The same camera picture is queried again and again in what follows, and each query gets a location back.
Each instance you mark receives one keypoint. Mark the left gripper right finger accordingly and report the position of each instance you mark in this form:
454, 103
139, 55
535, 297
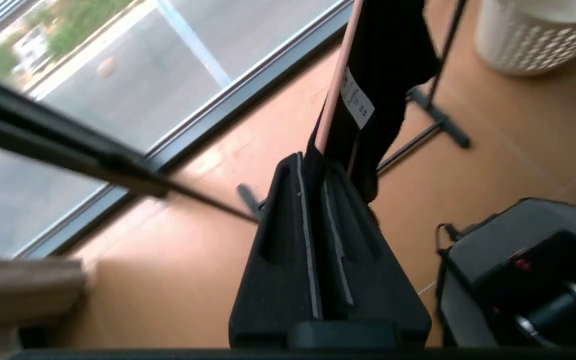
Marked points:
378, 290

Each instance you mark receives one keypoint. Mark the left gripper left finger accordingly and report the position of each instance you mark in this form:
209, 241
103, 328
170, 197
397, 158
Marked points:
278, 285

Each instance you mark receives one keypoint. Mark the pink clothes hanger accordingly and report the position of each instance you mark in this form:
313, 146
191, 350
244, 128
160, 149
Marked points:
335, 85

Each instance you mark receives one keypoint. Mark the black garment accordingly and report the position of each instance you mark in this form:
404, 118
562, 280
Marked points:
388, 45

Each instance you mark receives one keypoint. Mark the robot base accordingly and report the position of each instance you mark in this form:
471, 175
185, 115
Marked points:
518, 280

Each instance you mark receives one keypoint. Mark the black clothes rack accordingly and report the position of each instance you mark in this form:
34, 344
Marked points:
68, 145

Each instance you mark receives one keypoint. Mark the white laundry basket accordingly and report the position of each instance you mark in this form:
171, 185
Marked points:
533, 40

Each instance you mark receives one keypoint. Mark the brown curtain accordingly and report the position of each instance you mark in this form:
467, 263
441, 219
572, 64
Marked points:
18, 290

